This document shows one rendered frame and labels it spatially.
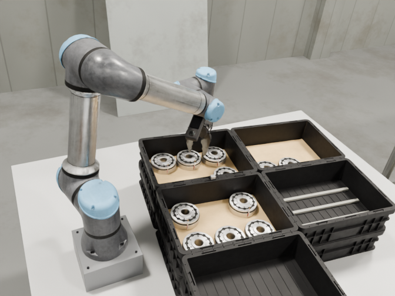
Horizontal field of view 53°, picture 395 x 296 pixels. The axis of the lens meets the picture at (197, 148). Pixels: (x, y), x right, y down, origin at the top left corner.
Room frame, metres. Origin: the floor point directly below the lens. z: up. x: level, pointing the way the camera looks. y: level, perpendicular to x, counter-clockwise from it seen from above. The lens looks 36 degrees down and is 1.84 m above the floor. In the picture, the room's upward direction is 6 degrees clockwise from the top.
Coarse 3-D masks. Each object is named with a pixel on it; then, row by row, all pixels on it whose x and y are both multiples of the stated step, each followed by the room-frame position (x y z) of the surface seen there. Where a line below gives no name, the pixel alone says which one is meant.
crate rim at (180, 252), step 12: (204, 180) 1.07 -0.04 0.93; (216, 180) 1.08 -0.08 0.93; (264, 180) 1.11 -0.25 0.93; (156, 192) 0.99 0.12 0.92; (168, 216) 0.88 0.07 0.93; (288, 216) 0.95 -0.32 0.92; (168, 228) 0.85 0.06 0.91; (288, 228) 0.88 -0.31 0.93; (240, 240) 0.81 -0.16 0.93; (180, 252) 0.75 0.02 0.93; (192, 252) 0.75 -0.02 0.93
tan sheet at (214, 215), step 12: (204, 204) 1.06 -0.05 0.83; (216, 204) 1.06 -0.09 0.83; (204, 216) 1.00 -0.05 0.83; (216, 216) 1.00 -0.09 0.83; (228, 216) 1.01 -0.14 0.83; (252, 216) 1.02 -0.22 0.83; (264, 216) 1.03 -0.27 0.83; (192, 228) 0.93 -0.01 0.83; (204, 228) 0.94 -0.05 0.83; (216, 228) 0.94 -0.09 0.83; (240, 228) 0.96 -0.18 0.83; (180, 240) 0.88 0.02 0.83
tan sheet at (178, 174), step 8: (176, 168) 1.25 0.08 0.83; (200, 168) 1.27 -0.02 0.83; (208, 168) 1.27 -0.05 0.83; (216, 168) 1.28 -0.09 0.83; (232, 168) 1.29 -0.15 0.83; (160, 176) 1.19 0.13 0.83; (168, 176) 1.19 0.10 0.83; (176, 176) 1.20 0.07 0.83; (184, 176) 1.20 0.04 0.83; (192, 176) 1.21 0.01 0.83; (200, 176) 1.22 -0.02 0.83
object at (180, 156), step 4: (180, 152) 1.32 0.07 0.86; (184, 152) 1.33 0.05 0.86; (188, 152) 1.32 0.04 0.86; (192, 152) 1.33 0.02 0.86; (196, 152) 1.33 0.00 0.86; (180, 156) 1.29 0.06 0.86; (196, 156) 1.30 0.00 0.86; (200, 156) 1.31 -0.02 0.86; (180, 160) 1.27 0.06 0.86; (184, 160) 1.27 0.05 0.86; (188, 160) 1.27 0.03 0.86; (192, 160) 1.27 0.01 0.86; (196, 160) 1.28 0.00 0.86; (188, 164) 1.24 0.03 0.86; (192, 164) 1.25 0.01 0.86
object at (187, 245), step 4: (196, 232) 0.89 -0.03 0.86; (200, 232) 0.89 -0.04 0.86; (188, 236) 0.87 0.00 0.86; (192, 236) 0.87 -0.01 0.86; (196, 236) 0.87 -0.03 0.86; (200, 236) 0.87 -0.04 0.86; (204, 236) 0.88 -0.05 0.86; (208, 236) 0.88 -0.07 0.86; (184, 240) 0.85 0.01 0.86; (188, 240) 0.85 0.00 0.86; (208, 240) 0.86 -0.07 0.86; (212, 240) 0.86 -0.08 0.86; (184, 244) 0.83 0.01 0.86; (188, 244) 0.83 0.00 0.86; (208, 244) 0.84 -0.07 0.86; (184, 248) 0.82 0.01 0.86; (188, 248) 0.82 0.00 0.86; (192, 248) 0.82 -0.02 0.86
